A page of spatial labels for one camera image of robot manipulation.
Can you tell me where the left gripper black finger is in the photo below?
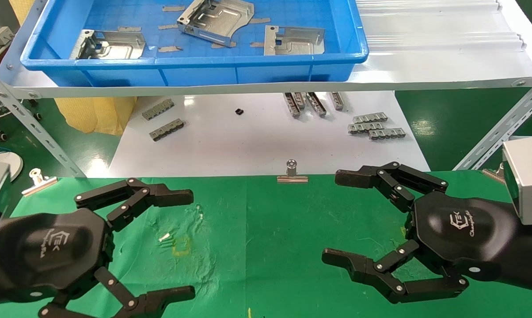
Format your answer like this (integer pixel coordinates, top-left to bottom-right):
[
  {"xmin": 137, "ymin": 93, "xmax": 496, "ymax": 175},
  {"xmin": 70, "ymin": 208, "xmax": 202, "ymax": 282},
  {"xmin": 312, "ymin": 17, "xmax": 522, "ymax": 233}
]
[
  {"xmin": 75, "ymin": 178, "xmax": 194, "ymax": 232},
  {"xmin": 38, "ymin": 266, "xmax": 196, "ymax": 318}
]

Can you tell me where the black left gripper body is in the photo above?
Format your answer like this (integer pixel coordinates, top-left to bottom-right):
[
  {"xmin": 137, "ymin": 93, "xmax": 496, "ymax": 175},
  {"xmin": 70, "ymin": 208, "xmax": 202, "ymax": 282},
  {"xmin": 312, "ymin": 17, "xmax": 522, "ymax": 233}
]
[{"xmin": 0, "ymin": 208, "xmax": 115, "ymax": 306}]

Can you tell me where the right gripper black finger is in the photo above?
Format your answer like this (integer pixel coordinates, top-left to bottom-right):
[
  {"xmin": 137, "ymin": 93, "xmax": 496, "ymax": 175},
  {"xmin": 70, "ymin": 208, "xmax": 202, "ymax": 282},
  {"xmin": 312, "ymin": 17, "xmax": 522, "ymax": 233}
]
[
  {"xmin": 335, "ymin": 162, "xmax": 448, "ymax": 212},
  {"xmin": 322, "ymin": 241, "xmax": 470, "ymax": 304}
]

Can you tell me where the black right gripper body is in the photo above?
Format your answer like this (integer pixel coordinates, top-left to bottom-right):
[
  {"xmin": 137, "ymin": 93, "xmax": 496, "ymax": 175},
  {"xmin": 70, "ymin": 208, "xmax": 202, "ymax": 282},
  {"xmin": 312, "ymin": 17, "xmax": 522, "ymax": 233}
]
[{"xmin": 407, "ymin": 193, "xmax": 521, "ymax": 283}]

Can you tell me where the stamped sheet metal bracket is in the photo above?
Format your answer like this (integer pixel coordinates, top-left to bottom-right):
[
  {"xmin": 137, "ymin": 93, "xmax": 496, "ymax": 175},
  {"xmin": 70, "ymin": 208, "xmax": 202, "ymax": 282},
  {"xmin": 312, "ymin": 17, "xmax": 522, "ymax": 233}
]
[
  {"xmin": 177, "ymin": 0, "xmax": 255, "ymax": 48},
  {"xmin": 264, "ymin": 25, "xmax": 326, "ymax": 56},
  {"xmin": 69, "ymin": 30, "xmax": 146, "ymax": 60}
]

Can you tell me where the silver binder clip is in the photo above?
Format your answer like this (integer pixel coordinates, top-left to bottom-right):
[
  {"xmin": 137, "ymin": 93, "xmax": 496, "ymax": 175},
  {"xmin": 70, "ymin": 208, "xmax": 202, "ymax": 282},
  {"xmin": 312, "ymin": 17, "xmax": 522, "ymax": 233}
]
[
  {"xmin": 483, "ymin": 163, "xmax": 507, "ymax": 182},
  {"xmin": 21, "ymin": 168, "xmax": 58, "ymax": 197},
  {"xmin": 277, "ymin": 159, "xmax": 309, "ymax": 184}
]

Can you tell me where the green table cloth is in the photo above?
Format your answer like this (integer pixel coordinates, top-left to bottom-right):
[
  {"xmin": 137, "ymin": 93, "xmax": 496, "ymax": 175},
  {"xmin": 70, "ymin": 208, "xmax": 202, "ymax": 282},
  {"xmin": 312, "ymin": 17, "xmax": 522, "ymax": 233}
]
[{"xmin": 0, "ymin": 170, "xmax": 532, "ymax": 318}]

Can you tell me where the white glossy shelf board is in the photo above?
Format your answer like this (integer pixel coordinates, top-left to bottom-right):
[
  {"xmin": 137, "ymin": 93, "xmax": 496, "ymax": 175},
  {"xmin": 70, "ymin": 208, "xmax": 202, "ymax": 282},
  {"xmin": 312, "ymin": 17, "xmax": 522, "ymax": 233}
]
[{"xmin": 108, "ymin": 91, "xmax": 431, "ymax": 178}]

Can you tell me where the yellow mesh bag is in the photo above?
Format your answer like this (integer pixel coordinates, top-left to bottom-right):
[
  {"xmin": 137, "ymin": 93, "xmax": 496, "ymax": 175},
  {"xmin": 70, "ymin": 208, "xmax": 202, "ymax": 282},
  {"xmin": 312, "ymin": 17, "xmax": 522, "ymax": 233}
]
[{"xmin": 9, "ymin": 0, "xmax": 137, "ymax": 136}]

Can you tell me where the wheeled stool base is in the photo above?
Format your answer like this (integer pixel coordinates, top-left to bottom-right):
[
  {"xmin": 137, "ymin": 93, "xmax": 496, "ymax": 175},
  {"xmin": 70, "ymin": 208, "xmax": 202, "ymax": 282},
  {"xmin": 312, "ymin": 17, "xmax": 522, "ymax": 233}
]
[{"xmin": 0, "ymin": 99, "xmax": 43, "ymax": 142}]

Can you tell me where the blue plastic bin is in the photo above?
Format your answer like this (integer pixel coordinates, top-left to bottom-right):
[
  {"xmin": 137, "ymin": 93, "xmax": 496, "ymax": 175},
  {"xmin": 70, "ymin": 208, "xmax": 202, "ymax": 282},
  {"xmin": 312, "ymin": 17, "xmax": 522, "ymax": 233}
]
[{"xmin": 20, "ymin": 0, "xmax": 369, "ymax": 87}]

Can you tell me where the white metal shelf board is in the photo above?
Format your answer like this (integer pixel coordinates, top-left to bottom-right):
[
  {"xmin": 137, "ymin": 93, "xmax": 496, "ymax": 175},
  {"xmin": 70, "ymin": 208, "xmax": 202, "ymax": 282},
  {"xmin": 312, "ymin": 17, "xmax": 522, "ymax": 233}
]
[{"xmin": 3, "ymin": 0, "xmax": 532, "ymax": 98}]

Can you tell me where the clear corrugated plastic sheet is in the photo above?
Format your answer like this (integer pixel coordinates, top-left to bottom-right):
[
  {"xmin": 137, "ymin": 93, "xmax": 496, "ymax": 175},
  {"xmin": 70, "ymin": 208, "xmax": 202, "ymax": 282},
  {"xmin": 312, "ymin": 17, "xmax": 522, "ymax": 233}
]
[{"xmin": 354, "ymin": 0, "xmax": 526, "ymax": 56}]

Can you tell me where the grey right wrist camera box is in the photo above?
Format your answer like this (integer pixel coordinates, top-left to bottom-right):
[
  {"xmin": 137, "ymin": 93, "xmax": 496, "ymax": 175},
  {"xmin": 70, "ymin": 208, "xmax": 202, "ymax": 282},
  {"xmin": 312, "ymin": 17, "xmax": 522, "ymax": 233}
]
[{"xmin": 502, "ymin": 135, "xmax": 532, "ymax": 226}]

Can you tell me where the white round base plate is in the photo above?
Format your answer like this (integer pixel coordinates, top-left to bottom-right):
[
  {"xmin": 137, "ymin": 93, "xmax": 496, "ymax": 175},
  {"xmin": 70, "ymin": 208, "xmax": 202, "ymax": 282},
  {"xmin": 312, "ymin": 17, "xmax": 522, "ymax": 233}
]
[{"xmin": 0, "ymin": 152, "xmax": 23, "ymax": 182}]

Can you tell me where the white slotted shelf post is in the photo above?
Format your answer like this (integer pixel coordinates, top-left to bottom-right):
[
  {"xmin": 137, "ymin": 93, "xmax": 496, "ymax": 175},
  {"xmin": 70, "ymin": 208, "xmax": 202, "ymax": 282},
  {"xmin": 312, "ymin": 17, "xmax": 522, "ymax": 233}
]
[
  {"xmin": 452, "ymin": 73, "xmax": 532, "ymax": 171},
  {"xmin": 0, "ymin": 66, "xmax": 86, "ymax": 178}
]

